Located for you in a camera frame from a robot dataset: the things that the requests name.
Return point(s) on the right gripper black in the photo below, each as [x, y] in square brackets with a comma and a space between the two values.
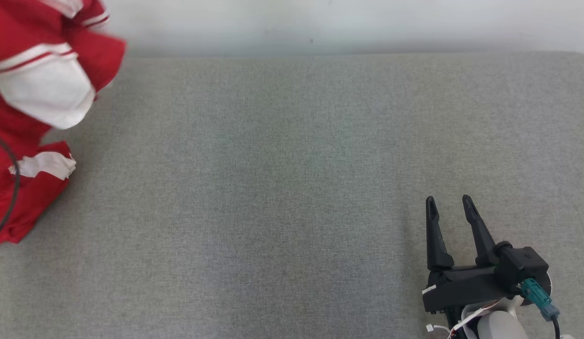
[461, 287]

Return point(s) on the red shorts with white stripes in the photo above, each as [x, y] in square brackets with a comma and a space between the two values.
[37, 207]

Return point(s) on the red basketball jersey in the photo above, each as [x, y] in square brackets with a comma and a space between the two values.
[42, 89]

